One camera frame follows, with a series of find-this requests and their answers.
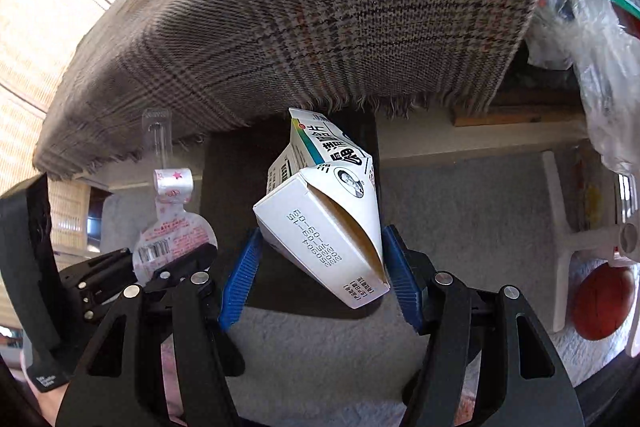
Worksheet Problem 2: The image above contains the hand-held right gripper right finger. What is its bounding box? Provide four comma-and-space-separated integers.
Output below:
382, 225, 586, 427

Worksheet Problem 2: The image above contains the wooden board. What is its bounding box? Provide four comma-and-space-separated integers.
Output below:
451, 103, 587, 128

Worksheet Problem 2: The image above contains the orange basketball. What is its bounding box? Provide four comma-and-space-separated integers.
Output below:
571, 264, 637, 342

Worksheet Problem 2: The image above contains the grey plaid cloth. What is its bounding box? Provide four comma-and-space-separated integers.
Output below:
32, 0, 547, 182

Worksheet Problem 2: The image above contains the light grey fluffy rug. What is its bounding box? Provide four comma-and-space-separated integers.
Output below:
97, 151, 628, 427

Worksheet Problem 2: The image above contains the white plastic stool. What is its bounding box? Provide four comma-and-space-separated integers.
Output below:
541, 150, 640, 359

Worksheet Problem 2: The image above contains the white milk carton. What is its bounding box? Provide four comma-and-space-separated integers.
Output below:
252, 108, 392, 309

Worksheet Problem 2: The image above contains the white pink drink pouch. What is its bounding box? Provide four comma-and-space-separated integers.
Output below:
132, 167, 219, 286

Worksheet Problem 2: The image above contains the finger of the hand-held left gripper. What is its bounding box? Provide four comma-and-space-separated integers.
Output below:
60, 248, 134, 323
150, 243, 219, 291

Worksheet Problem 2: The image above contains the clear plastic bag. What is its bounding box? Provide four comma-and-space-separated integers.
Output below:
524, 0, 640, 175

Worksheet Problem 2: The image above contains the clear plastic wrapper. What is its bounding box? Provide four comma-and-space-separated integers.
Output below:
142, 108, 173, 168

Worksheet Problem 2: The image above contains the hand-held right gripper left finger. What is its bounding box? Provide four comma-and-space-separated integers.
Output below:
55, 227, 263, 427

